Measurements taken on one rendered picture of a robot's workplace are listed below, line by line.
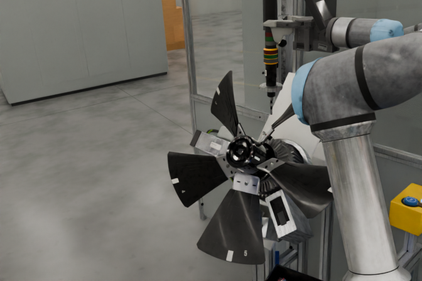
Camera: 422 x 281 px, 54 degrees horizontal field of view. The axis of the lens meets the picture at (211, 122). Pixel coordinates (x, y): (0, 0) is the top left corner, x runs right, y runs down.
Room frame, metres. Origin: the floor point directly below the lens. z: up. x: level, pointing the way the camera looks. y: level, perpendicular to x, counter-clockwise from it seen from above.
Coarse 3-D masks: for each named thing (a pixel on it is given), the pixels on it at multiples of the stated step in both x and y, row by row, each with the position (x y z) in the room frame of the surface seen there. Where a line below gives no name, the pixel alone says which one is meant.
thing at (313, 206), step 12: (276, 168) 1.18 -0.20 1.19; (288, 168) 1.17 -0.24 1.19; (300, 168) 1.16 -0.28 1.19; (312, 168) 1.15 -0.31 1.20; (324, 168) 1.14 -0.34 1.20; (276, 180) 1.12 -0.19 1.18; (288, 180) 1.11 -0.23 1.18; (300, 180) 1.09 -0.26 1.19; (312, 180) 1.08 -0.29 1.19; (324, 180) 1.07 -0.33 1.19; (288, 192) 1.06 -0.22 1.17; (300, 192) 1.05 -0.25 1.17; (312, 192) 1.04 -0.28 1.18; (324, 192) 1.03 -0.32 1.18; (300, 204) 1.01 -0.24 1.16; (312, 204) 1.00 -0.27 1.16; (324, 204) 0.99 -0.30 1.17; (312, 216) 0.96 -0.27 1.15
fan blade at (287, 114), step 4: (288, 108) 1.35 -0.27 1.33; (292, 108) 1.29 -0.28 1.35; (284, 112) 1.33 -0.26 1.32; (288, 112) 1.28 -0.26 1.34; (292, 112) 1.26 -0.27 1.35; (284, 116) 1.28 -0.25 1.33; (288, 116) 1.25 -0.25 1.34; (276, 120) 1.34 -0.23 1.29; (280, 120) 1.28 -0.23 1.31; (284, 120) 1.25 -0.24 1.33; (272, 124) 1.34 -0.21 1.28; (276, 124) 1.27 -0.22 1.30; (272, 128) 1.27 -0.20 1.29
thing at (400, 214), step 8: (416, 184) 1.21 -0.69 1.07; (408, 192) 1.17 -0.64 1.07; (416, 192) 1.16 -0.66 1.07; (392, 200) 1.13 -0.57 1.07; (400, 200) 1.12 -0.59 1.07; (392, 208) 1.12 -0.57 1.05; (400, 208) 1.10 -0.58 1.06; (408, 208) 1.08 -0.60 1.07; (416, 208) 1.07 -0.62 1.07; (392, 216) 1.11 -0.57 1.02; (400, 216) 1.10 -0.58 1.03; (408, 216) 1.08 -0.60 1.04; (416, 216) 1.06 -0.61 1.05; (392, 224) 1.11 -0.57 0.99; (400, 224) 1.09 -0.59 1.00; (408, 224) 1.08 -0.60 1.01; (416, 224) 1.06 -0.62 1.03; (408, 232) 1.07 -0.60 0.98; (416, 232) 1.05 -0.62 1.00
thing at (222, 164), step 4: (220, 156) 1.32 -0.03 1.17; (224, 156) 1.32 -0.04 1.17; (220, 160) 1.33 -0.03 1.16; (220, 164) 1.33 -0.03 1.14; (224, 164) 1.32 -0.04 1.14; (224, 168) 1.33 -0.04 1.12; (228, 168) 1.32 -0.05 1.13; (232, 168) 1.31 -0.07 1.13; (224, 172) 1.33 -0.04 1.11; (228, 172) 1.32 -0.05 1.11; (228, 176) 1.32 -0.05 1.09
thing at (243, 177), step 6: (240, 174) 1.24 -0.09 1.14; (246, 174) 1.24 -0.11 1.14; (234, 180) 1.22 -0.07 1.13; (240, 180) 1.23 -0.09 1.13; (246, 180) 1.23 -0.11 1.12; (252, 180) 1.24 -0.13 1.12; (258, 180) 1.24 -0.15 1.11; (234, 186) 1.21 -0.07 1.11; (240, 186) 1.22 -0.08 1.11; (246, 186) 1.22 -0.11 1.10; (252, 186) 1.22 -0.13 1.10; (258, 186) 1.23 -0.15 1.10; (246, 192) 1.21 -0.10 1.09; (252, 192) 1.21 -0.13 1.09
